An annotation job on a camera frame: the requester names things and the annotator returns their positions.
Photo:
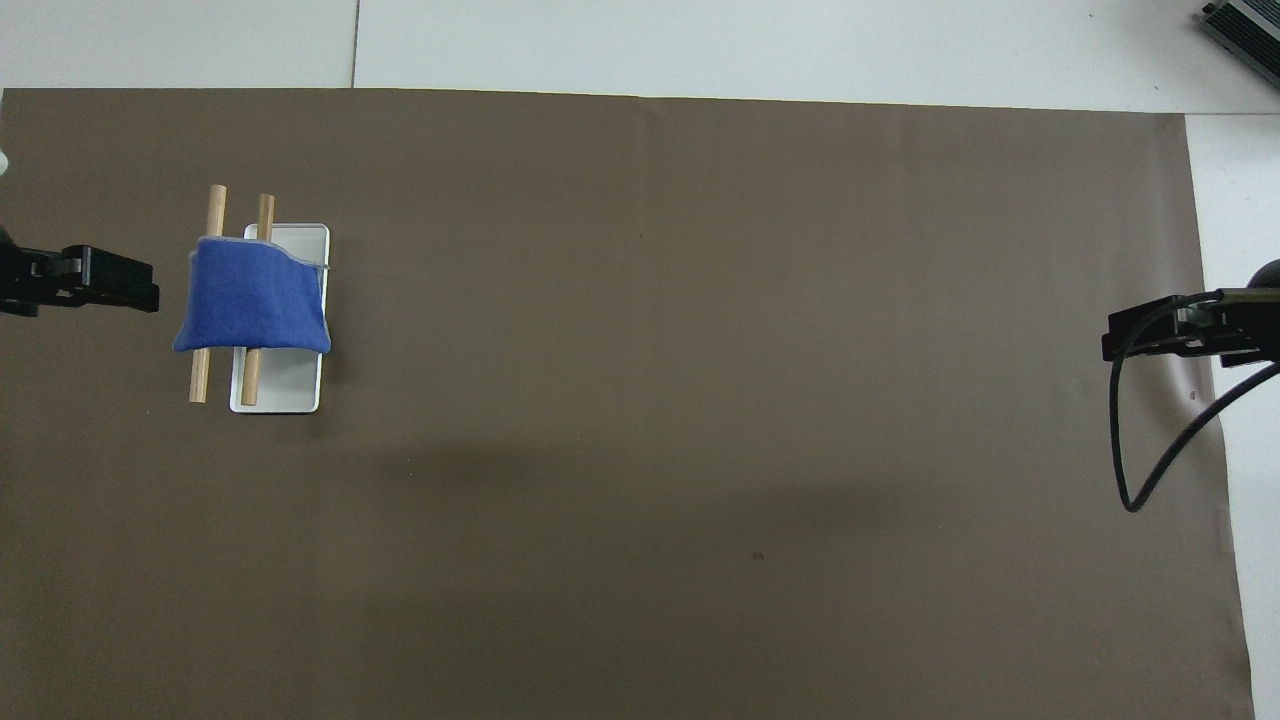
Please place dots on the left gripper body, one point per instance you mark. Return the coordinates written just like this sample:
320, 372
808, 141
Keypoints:
20, 280

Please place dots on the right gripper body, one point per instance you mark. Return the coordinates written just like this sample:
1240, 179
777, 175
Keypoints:
1255, 325

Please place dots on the wooden rack bar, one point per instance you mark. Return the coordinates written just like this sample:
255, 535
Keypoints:
250, 380
199, 380

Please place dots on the blue fabric pouch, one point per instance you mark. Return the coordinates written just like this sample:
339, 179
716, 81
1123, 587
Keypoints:
255, 300

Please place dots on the white rack base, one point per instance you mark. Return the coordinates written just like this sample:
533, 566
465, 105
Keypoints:
300, 385

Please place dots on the grey metal box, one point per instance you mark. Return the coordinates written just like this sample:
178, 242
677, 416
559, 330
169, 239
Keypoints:
1250, 25

